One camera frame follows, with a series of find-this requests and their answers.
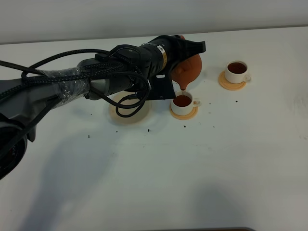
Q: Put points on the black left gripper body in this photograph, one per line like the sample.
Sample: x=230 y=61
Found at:
x=169 y=50

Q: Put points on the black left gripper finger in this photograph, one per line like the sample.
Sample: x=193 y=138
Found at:
x=192 y=48

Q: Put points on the brown clay teapot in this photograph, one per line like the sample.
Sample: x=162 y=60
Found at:
x=187 y=71

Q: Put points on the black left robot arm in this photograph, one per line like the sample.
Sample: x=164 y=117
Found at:
x=126 y=77

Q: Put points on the beige round teapot coaster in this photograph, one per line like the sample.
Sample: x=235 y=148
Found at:
x=141 y=116

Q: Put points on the far white teacup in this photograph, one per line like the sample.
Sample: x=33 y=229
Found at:
x=237 y=72

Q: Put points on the white teacup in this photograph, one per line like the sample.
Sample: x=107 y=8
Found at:
x=237 y=72
x=184 y=103

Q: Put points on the far orange cup coaster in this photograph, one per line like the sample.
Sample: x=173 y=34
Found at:
x=229 y=86

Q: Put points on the orange cup coaster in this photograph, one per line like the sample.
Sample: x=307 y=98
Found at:
x=189 y=116
x=229 y=86

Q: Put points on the near white teacup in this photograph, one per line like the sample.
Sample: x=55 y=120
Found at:
x=184 y=103

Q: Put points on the near orange cup coaster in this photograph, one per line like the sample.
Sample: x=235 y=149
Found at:
x=189 y=116

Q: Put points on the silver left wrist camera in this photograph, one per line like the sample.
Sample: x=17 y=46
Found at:
x=161 y=87

